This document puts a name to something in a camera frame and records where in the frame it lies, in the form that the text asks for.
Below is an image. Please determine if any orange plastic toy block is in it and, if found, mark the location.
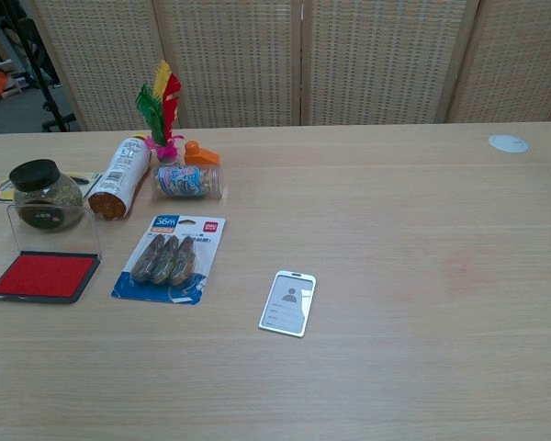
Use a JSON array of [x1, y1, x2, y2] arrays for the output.
[[184, 140, 221, 168]]

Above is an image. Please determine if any silver ID badge holder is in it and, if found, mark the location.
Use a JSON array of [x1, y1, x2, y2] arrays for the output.
[[257, 269, 318, 339]]

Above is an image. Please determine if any clear plastic candy jar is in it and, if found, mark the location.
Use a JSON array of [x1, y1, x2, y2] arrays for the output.
[[151, 164, 224, 202]]

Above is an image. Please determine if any blue correction tape blister pack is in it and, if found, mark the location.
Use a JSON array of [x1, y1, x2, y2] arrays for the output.
[[110, 214, 227, 307]]

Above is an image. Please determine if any colourful feather shuttlecock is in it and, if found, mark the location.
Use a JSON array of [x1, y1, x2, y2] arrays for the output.
[[134, 59, 186, 166]]

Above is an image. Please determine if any white cylindrical snack can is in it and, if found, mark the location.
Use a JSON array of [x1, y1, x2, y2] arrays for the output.
[[87, 134, 152, 222]]

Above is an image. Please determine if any woven rattan folding screen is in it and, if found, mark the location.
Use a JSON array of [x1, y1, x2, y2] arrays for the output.
[[26, 0, 551, 133]]

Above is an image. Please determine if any glass jar with black lid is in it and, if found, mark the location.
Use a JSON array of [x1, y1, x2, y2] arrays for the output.
[[8, 158, 84, 234]]

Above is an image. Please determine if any red ink stamp pad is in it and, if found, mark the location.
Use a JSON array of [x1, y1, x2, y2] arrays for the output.
[[0, 202, 103, 305]]

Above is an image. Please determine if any yellow red paper card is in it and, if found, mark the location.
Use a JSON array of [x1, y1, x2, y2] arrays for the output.
[[0, 172, 103, 204]]

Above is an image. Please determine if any black metal stand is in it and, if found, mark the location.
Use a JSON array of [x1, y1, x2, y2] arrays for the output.
[[0, 0, 82, 133]]

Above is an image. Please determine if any grey round cable grommet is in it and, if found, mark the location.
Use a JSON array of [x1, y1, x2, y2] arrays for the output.
[[488, 134, 530, 154]]

